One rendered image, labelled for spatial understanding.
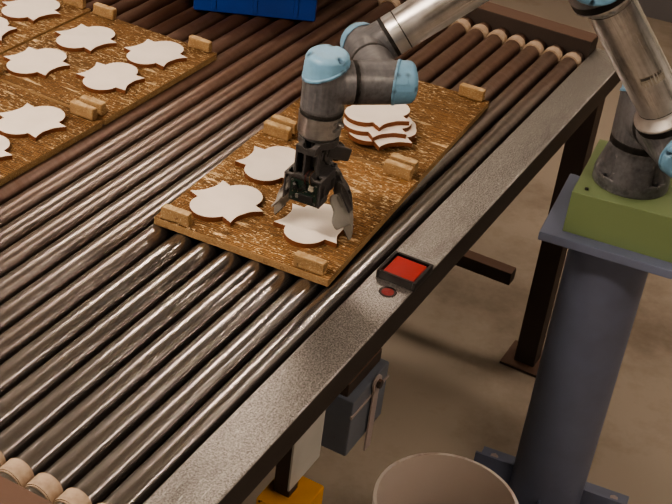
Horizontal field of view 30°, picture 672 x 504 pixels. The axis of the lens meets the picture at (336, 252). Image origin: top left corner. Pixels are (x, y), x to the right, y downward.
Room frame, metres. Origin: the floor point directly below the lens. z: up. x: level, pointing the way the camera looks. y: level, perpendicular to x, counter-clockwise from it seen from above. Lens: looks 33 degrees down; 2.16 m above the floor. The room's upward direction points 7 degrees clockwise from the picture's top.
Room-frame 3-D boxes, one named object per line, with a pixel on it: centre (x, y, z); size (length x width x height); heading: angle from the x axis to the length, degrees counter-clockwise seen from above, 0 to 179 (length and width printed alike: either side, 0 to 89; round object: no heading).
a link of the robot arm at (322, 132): (1.90, 0.05, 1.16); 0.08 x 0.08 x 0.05
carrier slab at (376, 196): (2.02, 0.09, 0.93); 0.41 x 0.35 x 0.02; 159
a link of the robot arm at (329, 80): (1.90, 0.05, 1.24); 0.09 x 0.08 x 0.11; 106
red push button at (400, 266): (1.84, -0.12, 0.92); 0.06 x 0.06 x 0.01; 65
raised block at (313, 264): (1.79, 0.04, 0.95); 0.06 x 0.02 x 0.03; 69
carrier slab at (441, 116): (2.41, -0.06, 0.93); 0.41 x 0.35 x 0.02; 158
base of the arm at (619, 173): (2.20, -0.56, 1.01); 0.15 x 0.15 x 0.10
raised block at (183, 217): (1.88, 0.29, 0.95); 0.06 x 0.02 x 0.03; 69
